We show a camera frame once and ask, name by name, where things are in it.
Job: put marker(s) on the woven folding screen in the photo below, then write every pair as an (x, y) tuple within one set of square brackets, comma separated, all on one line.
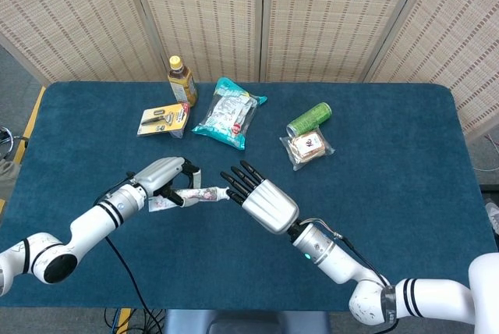
[(249, 18)]

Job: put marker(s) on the white printed toothpaste tube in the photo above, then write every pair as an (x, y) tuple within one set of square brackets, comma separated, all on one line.
[(195, 195)]

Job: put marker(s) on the chrome chair frame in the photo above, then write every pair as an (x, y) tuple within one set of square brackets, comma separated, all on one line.
[(9, 141)]

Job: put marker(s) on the yellow floor tape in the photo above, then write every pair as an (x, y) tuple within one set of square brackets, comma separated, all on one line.
[(27, 127)]

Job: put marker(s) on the teal clear snack bag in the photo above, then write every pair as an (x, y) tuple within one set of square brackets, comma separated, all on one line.
[(228, 115)]

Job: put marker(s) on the green drink can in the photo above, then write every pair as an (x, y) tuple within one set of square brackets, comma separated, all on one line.
[(310, 118)]

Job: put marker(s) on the clear wrapped sandwich pack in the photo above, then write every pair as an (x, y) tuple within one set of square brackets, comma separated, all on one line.
[(306, 147)]

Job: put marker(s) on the grey sneaker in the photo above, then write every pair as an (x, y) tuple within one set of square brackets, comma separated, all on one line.
[(493, 217)]

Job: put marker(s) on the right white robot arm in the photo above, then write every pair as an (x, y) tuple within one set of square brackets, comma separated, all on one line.
[(390, 283)]

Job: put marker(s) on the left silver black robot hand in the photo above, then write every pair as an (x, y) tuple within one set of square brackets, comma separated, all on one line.
[(163, 180)]

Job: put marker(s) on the yellow carded tool package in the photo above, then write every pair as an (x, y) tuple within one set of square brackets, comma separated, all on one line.
[(163, 119)]

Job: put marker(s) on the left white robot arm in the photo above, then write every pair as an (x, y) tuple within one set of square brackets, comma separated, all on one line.
[(70, 236)]

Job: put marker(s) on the blue table cloth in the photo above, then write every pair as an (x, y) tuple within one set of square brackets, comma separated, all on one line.
[(249, 256)]

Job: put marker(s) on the yellow capped tea bottle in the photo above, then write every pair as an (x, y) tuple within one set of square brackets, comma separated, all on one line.
[(181, 82)]

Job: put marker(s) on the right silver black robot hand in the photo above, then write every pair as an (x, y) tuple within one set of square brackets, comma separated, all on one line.
[(261, 201)]

